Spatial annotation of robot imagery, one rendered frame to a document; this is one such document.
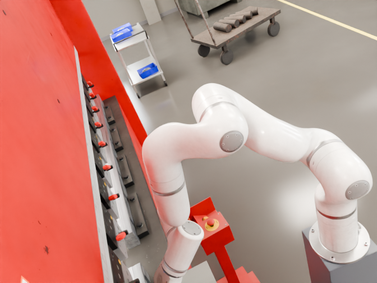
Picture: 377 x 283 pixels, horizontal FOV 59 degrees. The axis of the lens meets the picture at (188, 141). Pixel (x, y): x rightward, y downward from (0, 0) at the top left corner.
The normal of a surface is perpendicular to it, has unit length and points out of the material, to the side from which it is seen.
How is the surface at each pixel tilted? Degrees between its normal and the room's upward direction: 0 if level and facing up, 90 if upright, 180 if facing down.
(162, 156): 76
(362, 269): 90
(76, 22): 90
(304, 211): 0
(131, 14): 90
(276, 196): 0
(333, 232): 90
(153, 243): 0
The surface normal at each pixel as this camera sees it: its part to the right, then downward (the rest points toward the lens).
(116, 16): 0.23, 0.53
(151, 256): -0.31, -0.76
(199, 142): -0.57, 0.52
